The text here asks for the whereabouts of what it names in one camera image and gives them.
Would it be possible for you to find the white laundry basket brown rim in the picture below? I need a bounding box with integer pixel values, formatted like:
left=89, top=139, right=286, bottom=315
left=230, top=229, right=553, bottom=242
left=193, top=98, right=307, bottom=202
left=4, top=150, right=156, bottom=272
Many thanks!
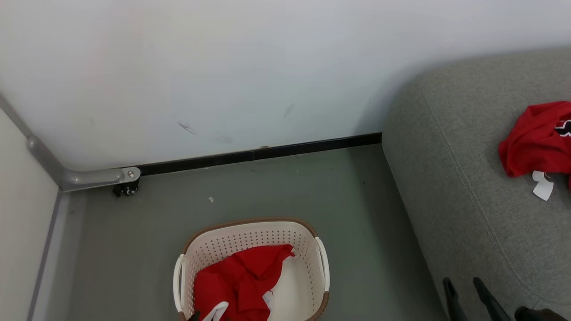
left=173, top=217, right=331, bottom=321

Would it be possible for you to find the red jersey with black lettering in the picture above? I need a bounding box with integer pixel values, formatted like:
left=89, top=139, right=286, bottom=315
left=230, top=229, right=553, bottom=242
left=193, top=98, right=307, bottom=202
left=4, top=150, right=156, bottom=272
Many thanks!
left=498, top=101, right=571, bottom=202

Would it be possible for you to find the small black caster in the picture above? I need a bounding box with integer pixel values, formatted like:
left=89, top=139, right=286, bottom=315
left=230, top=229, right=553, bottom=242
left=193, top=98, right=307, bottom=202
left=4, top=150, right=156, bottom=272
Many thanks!
left=112, top=180, right=140, bottom=198

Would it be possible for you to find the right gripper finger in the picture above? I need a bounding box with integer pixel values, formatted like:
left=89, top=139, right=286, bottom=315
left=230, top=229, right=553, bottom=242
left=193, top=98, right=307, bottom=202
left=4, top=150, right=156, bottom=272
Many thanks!
left=473, top=277, right=511, bottom=321
left=443, top=277, right=467, bottom=321

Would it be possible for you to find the black wall baseboard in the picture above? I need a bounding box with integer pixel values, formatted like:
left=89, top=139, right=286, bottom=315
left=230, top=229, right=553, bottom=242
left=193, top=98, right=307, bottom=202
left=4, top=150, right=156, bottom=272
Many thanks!
left=132, top=132, right=383, bottom=177

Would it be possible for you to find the grey fabric sofa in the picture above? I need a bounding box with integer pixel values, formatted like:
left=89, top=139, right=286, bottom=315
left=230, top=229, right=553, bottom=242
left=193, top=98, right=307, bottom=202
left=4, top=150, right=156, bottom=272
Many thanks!
left=382, top=47, right=571, bottom=321

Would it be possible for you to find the red shirt with white sleeves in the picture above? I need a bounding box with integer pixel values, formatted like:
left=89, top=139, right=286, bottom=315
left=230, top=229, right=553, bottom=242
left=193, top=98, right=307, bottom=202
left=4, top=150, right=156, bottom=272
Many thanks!
left=193, top=244, right=296, bottom=321

